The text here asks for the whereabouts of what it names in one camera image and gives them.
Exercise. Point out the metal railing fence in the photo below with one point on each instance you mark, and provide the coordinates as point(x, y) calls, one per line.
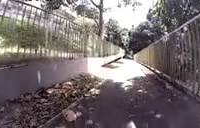
point(38, 36)
point(184, 56)

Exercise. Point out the dark leafy trees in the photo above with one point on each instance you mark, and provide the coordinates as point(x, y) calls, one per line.
point(144, 33)

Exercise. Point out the pile of dry leaves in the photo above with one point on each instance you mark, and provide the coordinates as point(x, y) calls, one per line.
point(44, 101)

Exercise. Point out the grey concrete wall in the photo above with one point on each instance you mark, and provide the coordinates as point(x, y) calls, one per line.
point(28, 76)

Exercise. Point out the tall tree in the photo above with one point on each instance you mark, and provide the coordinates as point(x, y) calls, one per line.
point(100, 16)

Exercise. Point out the grey paved path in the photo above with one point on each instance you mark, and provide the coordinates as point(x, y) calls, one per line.
point(128, 96)

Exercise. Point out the concrete kerb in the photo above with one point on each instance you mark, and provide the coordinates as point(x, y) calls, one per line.
point(179, 83)

